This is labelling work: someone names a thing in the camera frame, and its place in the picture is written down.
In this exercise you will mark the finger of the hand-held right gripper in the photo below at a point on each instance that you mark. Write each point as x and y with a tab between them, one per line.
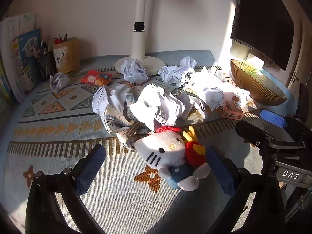
251	131
273	118

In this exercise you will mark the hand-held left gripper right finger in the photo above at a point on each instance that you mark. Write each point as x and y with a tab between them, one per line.
221	170

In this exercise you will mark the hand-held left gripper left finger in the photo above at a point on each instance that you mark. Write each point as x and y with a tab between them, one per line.
90	168

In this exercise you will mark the golden ribbed bowl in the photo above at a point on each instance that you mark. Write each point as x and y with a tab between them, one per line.
258	85

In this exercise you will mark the white cat plush toy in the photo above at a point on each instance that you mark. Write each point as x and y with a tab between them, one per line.
160	148

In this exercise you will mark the pile of papers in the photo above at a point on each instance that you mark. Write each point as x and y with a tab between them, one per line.
160	104

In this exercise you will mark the small orange box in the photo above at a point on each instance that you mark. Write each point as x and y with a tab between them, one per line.
231	111

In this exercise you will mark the dark chair back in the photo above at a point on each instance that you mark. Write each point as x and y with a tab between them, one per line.
304	102

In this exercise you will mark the patterned woven mat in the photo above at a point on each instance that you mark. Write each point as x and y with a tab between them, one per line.
73	117

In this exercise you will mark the plaid cloth bundle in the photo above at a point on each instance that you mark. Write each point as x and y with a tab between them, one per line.
114	119

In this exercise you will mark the brown wooden door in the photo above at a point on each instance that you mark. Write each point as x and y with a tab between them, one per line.
301	61

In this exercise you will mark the orange snack packet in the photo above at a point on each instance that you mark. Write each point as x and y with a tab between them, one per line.
96	78

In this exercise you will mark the black monitor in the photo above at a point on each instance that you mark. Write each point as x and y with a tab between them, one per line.
263	22

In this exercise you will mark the black mesh pen holder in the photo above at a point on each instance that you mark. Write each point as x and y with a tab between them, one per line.
47	65

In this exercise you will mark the bamboo pen holder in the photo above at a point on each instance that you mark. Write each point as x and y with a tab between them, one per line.
68	58

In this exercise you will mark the row of upright books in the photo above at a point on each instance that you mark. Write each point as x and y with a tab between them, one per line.
6	82

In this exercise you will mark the bundle of pens and pencils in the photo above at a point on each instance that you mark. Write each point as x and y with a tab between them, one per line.
43	47

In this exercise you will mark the blue cover book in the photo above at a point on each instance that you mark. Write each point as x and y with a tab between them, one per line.
29	53

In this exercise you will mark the grey pen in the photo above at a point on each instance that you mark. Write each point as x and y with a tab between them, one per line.
65	37

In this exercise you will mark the white desk lamp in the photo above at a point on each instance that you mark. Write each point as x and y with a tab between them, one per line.
139	43

